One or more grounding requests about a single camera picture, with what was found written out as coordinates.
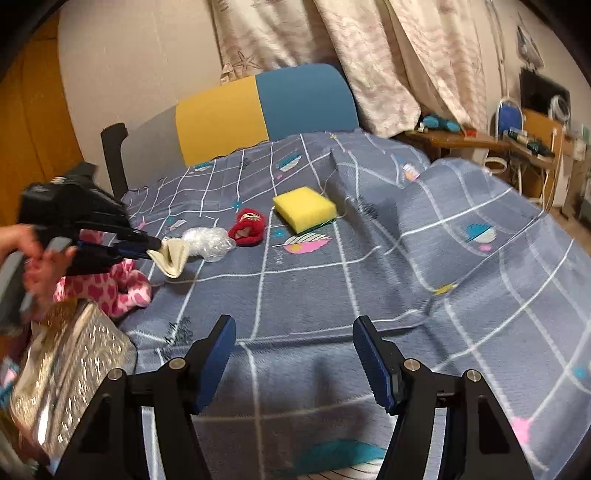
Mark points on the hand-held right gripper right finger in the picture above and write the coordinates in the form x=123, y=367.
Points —
x=374, y=367

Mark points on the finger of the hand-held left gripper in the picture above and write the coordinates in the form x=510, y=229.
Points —
x=143, y=240
x=106, y=261

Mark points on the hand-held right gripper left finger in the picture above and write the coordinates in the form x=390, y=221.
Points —
x=217, y=362

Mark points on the beige sock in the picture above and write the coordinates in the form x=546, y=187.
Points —
x=173, y=258

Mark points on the person's left hand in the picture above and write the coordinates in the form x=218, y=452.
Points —
x=37, y=281

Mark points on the pink spotted plush cloth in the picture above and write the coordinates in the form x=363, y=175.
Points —
x=111, y=290

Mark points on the crumpled clear plastic wrap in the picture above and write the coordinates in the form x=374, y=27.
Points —
x=207, y=242

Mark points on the orange wooden wardrobe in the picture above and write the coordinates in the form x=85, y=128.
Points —
x=32, y=129

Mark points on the grey printed blanket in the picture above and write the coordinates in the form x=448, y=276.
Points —
x=323, y=286

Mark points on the red plush item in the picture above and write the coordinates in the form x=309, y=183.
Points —
x=247, y=226

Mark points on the yellow sponge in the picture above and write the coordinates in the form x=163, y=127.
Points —
x=302, y=207

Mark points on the blue yellow grey headboard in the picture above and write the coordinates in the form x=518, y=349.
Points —
x=300, y=101

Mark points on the wooden desk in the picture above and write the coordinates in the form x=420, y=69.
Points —
x=443, y=138

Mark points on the teal object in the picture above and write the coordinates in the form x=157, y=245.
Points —
x=438, y=123

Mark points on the blue chair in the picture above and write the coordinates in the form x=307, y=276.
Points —
x=510, y=117

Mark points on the beige patterned curtain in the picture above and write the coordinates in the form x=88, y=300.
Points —
x=369, y=55

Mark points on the black monitor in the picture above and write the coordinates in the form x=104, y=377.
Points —
x=542, y=97

